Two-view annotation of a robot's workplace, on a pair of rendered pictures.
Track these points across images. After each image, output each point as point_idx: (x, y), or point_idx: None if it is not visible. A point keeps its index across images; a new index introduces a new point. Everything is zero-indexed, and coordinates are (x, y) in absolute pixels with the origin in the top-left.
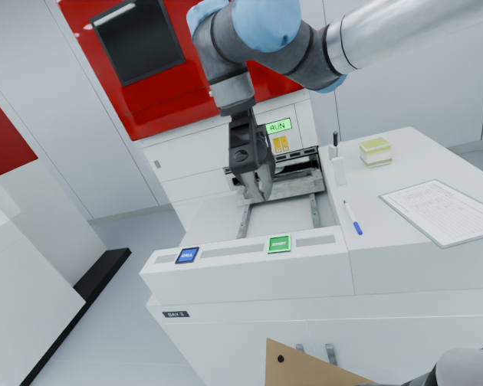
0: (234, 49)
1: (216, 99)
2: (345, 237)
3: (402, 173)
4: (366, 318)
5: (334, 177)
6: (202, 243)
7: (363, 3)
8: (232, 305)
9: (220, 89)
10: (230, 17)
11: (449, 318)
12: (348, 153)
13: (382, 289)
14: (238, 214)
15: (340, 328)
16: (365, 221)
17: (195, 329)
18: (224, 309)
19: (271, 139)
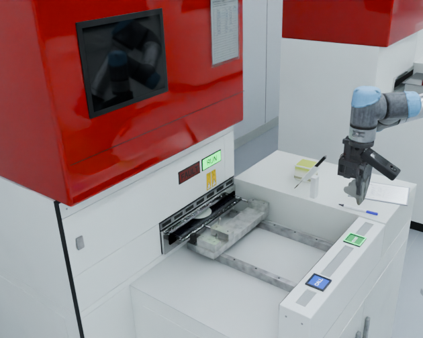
0: (398, 115)
1: (367, 138)
2: (374, 219)
3: (334, 181)
4: (380, 277)
5: (310, 192)
6: (236, 308)
7: None
8: (342, 314)
9: (373, 133)
10: (405, 104)
11: (396, 255)
12: (273, 176)
13: (387, 247)
14: (216, 269)
15: (372, 295)
16: (366, 209)
17: None
18: (338, 323)
19: (205, 175)
